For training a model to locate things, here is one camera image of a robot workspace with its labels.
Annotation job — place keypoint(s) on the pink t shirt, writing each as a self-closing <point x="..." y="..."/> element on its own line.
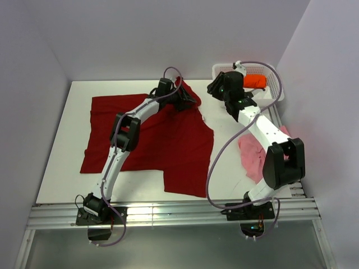
<point x="252" y="156"/>

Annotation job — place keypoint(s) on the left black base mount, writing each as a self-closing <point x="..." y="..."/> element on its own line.
<point x="100" y="218"/>

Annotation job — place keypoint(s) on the dark red t shirt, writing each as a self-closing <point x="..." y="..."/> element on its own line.
<point x="177" y="143"/>

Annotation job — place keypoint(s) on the white black printed t shirt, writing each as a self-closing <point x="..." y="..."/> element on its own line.
<point x="261" y="93"/>

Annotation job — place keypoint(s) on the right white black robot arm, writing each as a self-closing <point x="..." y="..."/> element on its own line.
<point x="284" y="162"/>

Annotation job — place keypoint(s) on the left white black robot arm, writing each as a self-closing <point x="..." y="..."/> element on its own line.
<point x="125" y="136"/>

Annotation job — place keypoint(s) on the rolled orange t shirt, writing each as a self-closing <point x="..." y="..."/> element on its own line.
<point x="254" y="81"/>

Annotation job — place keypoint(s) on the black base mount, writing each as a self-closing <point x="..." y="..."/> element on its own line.
<point x="100" y="218"/>
<point x="251" y="218"/>

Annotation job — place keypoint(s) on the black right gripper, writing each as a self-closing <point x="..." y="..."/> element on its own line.
<point x="213" y="87"/>

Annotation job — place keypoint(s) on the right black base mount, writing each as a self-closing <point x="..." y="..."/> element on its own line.
<point x="251" y="218"/>

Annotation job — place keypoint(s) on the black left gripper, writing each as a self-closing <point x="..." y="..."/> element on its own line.
<point x="182" y="98"/>

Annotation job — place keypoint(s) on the white plastic basket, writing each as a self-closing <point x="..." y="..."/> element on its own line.
<point x="271" y="81"/>

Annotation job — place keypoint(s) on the aluminium rail frame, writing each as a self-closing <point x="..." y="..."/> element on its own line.
<point x="171" y="209"/>

